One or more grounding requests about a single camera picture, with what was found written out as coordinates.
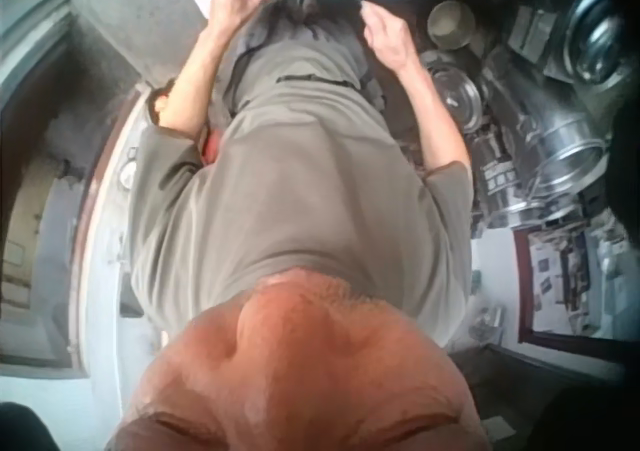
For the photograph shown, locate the person's left hand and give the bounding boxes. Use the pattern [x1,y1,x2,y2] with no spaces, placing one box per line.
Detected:
[208,0,275,31]

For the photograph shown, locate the wide steel basin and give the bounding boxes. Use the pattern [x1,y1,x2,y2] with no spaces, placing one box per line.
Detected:
[559,0,640,90]

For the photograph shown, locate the red cloth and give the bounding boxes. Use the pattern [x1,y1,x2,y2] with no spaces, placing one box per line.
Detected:
[201,125,225,165]

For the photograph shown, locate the black patterned pot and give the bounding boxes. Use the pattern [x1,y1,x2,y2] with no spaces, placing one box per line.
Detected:
[469,133,532,222]

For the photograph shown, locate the white appliance with knobs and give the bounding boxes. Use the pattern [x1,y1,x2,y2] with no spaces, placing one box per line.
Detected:
[67,88,169,377]

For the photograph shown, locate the maroon framed board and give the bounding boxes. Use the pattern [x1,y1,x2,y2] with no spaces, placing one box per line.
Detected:
[511,224,629,348]

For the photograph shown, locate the large steel pot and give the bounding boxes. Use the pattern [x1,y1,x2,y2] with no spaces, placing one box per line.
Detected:
[517,113,610,225]

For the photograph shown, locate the person's right hand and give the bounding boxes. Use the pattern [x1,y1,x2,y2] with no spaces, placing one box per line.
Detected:
[361,9,417,73]

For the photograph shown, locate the olive round pot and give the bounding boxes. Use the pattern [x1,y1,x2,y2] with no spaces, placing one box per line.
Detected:
[426,0,477,52]

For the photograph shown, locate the person's legs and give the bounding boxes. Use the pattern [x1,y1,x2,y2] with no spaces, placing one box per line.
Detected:
[233,0,385,115]

